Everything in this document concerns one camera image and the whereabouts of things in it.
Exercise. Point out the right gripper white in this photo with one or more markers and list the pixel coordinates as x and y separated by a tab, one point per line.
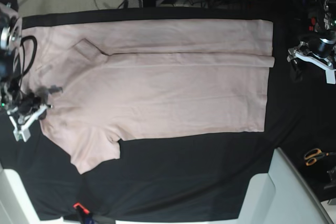
24	113

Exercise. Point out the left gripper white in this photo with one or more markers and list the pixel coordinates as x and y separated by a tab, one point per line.
321	53

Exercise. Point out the pink T-shirt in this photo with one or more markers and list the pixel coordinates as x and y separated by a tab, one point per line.
146	79

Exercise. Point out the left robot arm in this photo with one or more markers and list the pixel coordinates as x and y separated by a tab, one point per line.
324	11

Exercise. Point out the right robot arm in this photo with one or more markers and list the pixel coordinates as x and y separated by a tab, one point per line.
17	57

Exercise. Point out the red black clamp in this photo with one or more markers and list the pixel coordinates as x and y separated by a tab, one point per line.
313	24

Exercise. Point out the white chair left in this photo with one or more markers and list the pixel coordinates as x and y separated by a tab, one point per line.
16	207

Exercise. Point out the white chair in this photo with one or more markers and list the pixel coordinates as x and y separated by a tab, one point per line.
16	207
281	196

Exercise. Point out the orange clip bottom edge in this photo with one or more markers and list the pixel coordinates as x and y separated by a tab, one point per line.
79	207

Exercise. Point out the white chair right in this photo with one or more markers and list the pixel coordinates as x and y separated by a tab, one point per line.
281	196

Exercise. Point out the black table cloth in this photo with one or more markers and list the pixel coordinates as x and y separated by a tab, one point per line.
196	178

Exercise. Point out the orange handled scissors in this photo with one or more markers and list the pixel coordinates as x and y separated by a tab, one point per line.
314	155

